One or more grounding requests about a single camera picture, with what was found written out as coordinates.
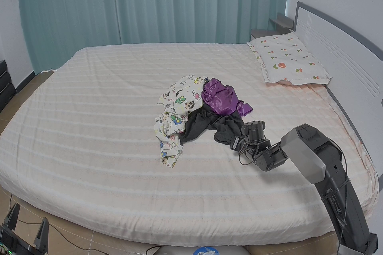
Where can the bed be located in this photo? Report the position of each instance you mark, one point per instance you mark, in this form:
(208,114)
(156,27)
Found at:
(119,128)

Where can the grey bedside table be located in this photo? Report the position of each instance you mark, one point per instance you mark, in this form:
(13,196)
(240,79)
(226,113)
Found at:
(278,25)

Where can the black T-shirt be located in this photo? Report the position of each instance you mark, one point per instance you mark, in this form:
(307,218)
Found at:
(197,125)

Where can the black chest of drawers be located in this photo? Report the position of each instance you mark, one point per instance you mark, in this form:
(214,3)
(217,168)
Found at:
(6,86)

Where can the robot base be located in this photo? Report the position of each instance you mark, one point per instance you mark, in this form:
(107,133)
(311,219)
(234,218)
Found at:
(200,250)

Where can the white printed pyjama garment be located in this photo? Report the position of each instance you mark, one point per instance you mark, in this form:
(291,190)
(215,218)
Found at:
(176,98)

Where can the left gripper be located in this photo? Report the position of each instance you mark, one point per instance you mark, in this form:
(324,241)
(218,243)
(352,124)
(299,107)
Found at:
(15,243)

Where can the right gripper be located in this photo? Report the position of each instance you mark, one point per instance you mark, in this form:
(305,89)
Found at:
(237,143)

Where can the white printed pillow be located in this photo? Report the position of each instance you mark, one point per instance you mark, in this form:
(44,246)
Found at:
(287,56)

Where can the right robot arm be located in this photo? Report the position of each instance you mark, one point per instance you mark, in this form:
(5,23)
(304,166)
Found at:
(311,149)

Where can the purple garment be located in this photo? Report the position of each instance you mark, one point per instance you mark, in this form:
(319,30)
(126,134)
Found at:
(218,97)

